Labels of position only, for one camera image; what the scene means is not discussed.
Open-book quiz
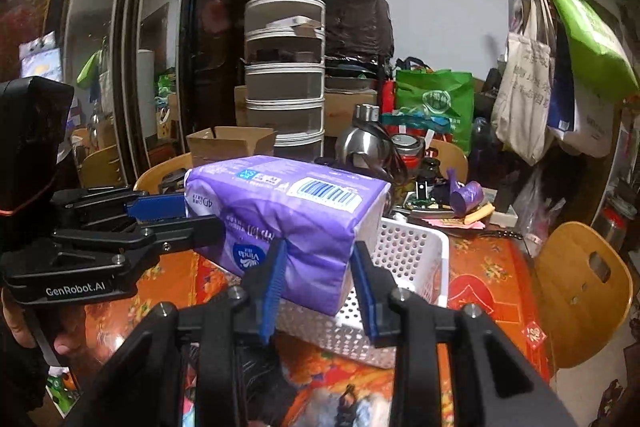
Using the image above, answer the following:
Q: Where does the purple tissue pack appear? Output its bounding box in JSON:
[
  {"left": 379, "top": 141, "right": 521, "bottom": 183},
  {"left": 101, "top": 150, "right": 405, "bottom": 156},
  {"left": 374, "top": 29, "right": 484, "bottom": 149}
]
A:
[{"left": 184, "top": 155, "right": 390, "bottom": 315}]

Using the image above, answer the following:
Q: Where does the person's left hand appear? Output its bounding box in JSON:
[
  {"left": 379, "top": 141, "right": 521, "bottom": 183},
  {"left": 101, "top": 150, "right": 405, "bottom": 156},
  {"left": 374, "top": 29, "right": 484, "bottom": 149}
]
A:
[{"left": 1, "top": 287, "right": 87, "bottom": 357}]

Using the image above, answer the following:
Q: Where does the wooden chair left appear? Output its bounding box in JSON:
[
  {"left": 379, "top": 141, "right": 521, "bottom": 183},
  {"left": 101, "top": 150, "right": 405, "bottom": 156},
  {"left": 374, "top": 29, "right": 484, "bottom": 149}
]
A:
[{"left": 134, "top": 153, "right": 193, "bottom": 195}]

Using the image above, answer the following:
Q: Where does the wooden chair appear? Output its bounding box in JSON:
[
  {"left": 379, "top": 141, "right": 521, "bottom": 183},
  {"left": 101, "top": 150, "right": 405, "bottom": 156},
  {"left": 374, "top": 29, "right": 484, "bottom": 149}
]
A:
[
  {"left": 534, "top": 221, "right": 634, "bottom": 369},
  {"left": 134, "top": 153, "right": 193, "bottom": 195}
]

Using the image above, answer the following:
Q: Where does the white perforated plastic basket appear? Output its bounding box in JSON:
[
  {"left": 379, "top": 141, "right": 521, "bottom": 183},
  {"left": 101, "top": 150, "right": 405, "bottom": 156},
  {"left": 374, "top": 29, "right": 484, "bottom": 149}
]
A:
[{"left": 219, "top": 215, "right": 450, "bottom": 371}]

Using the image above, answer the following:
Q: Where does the small cardboard box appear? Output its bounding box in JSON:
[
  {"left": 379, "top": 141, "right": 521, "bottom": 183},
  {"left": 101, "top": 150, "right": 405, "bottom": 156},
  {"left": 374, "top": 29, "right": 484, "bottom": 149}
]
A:
[{"left": 186, "top": 126, "right": 277, "bottom": 167}]

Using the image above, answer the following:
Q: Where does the purple plastic scoop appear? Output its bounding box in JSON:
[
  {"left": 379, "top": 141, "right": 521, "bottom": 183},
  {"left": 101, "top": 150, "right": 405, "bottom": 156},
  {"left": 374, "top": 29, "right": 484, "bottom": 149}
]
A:
[{"left": 447, "top": 168, "right": 484, "bottom": 217}]

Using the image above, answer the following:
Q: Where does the stainless steel kettle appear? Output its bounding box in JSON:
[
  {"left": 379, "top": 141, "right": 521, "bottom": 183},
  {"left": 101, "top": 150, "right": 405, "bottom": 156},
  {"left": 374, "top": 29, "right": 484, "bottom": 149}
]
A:
[{"left": 335, "top": 103, "right": 408, "bottom": 184}]

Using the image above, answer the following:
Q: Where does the wooden chair right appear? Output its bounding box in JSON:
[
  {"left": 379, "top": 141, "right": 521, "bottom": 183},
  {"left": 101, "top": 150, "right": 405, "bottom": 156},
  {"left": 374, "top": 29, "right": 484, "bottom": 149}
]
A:
[{"left": 534, "top": 221, "right": 634, "bottom": 369}]

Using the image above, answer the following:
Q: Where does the dark glass door cabinet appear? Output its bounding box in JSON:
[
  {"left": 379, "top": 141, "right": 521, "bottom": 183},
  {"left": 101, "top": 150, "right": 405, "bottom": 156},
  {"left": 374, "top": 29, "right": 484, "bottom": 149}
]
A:
[{"left": 1, "top": 0, "right": 248, "bottom": 187}]

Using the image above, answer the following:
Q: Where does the white stacked drawer tower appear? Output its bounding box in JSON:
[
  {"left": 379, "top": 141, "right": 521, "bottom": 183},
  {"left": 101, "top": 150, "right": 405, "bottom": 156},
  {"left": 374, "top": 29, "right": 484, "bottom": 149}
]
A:
[{"left": 244, "top": 0, "right": 326, "bottom": 161}]

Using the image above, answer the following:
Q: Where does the green shopping bag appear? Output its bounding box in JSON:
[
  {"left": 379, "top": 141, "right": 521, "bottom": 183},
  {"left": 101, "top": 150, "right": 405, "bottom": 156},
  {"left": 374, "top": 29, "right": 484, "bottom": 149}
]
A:
[{"left": 395, "top": 69, "right": 474, "bottom": 154}]

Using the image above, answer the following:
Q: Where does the beige canvas tote bag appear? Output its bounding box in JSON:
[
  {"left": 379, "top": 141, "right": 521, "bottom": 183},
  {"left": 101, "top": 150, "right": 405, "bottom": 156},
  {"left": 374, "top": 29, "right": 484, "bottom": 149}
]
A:
[{"left": 491, "top": 0, "right": 554, "bottom": 166}]

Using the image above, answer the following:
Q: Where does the black covered box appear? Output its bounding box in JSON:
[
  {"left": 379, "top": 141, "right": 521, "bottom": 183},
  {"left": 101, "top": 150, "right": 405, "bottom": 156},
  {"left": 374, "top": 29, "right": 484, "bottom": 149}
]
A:
[{"left": 320, "top": 0, "right": 395, "bottom": 58}]

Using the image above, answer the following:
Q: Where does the blue and white hanging bag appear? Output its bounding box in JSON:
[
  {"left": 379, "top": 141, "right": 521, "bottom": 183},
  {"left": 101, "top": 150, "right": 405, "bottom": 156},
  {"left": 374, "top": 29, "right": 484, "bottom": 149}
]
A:
[{"left": 547, "top": 22, "right": 614, "bottom": 158}]

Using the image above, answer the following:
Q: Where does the bright green hanging bag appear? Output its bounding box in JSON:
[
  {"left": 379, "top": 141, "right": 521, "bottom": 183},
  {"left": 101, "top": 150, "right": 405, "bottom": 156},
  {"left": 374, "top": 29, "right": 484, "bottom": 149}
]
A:
[{"left": 551, "top": 0, "right": 639, "bottom": 103}]

